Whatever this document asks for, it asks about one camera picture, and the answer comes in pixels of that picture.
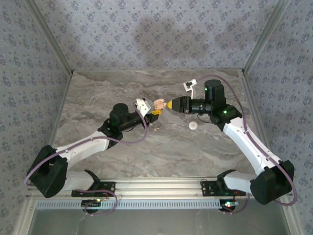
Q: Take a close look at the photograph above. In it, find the black controller board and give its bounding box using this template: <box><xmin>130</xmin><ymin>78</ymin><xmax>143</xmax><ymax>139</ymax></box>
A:
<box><xmin>81</xmin><ymin>199</ymin><xmax>103</xmax><ymax>213</ymax></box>
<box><xmin>219</xmin><ymin>199</ymin><xmax>239</xmax><ymax>212</ymax></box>

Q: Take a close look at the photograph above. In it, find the grey metal base panel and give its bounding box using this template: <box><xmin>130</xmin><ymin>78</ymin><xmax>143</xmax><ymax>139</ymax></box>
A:
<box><xmin>31</xmin><ymin>208</ymin><xmax>291</xmax><ymax>235</ymax></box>

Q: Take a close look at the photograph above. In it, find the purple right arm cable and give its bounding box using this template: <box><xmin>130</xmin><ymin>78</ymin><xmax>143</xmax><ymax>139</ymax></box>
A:
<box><xmin>195</xmin><ymin>74</ymin><xmax>298</xmax><ymax>206</ymax></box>

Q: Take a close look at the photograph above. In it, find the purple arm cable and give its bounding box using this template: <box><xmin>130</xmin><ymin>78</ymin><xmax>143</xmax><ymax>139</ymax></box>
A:
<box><xmin>195</xmin><ymin>74</ymin><xmax>298</xmax><ymax>206</ymax></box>
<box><xmin>23</xmin><ymin>102</ymin><xmax>149</xmax><ymax>187</ymax></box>

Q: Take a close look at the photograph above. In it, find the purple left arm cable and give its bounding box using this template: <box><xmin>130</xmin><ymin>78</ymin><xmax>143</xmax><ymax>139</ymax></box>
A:
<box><xmin>23</xmin><ymin>102</ymin><xmax>149</xmax><ymax>187</ymax></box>

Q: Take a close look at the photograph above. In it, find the aluminium table side rail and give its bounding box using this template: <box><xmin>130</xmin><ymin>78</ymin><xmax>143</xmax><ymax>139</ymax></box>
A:
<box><xmin>241</xmin><ymin>70</ymin><xmax>306</xmax><ymax>235</ymax></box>
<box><xmin>11</xmin><ymin>70</ymin><xmax>74</xmax><ymax>235</ymax></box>

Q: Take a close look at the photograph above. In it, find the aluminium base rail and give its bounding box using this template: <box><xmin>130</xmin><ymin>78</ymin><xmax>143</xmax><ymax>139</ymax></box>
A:
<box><xmin>26</xmin><ymin>177</ymin><xmax>293</xmax><ymax>199</ymax></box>

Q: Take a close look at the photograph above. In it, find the aluminium corner post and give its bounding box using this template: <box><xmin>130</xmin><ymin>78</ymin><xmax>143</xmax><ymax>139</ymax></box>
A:
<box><xmin>24</xmin><ymin>0</ymin><xmax>74</xmax><ymax>75</ymax></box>
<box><xmin>242</xmin><ymin>0</ymin><xmax>291</xmax><ymax>75</ymax></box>

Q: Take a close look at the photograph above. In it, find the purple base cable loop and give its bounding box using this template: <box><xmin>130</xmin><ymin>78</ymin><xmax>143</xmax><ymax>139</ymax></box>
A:
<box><xmin>83</xmin><ymin>188</ymin><xmax>118</xmax><ymax>216</ymax></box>
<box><xmin>224</xmin><ymin>190</ymin><xmax>250</xmax><ymax>215</ymax></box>

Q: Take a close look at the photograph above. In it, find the grey slotted cable duct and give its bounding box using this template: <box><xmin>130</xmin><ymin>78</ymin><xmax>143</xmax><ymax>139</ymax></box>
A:
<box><xmin>36</xmin><ymin>198</ymin><xmax>235</xmax><ymax>211</ymax></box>

